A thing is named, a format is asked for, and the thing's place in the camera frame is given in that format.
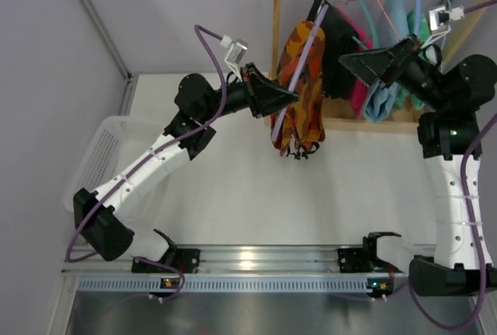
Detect orange camouflage trousers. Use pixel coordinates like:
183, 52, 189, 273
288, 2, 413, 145
273, 21, 325, 160

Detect lilac plastic hanger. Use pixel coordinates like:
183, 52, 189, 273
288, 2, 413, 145
271, 3, 329, 143

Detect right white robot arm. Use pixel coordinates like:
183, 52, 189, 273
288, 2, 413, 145
339, 37, 496, 297

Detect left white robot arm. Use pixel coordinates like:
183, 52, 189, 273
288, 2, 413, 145
73, 64, 300, 262

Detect light blue trousers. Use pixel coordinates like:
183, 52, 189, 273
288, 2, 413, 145
363, 0, 408, 123

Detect magenta trousers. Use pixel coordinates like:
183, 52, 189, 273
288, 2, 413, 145
336, 9, 373, 118

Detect black trousers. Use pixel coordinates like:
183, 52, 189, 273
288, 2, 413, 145
320, 6, 359, 100

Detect green tie-dye garment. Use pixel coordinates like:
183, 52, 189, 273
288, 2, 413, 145
391, 8, 432, 110

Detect wooden clothes rack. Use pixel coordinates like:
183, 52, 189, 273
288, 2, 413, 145
270, 0, 496, 134

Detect white plastic basket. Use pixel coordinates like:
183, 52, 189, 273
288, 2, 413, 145
63, 116, 163, 213

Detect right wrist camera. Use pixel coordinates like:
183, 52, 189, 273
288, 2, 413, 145
422, 5, 464, 48

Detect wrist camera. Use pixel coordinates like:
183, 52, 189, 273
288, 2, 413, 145
220, 35, 248, 72
422, 5, 464, 48

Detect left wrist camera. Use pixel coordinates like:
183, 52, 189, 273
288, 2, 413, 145
220, 35, 248, 72

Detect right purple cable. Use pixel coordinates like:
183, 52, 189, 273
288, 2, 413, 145
329, 0, 497, 330

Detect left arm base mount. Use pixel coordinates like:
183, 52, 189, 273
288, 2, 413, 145
131, 248, 200, 274

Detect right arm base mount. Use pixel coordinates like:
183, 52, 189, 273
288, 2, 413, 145
337, 248, 387, 274

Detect grey slotted cable duct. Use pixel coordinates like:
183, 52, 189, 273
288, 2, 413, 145
78, 276, 391, 294

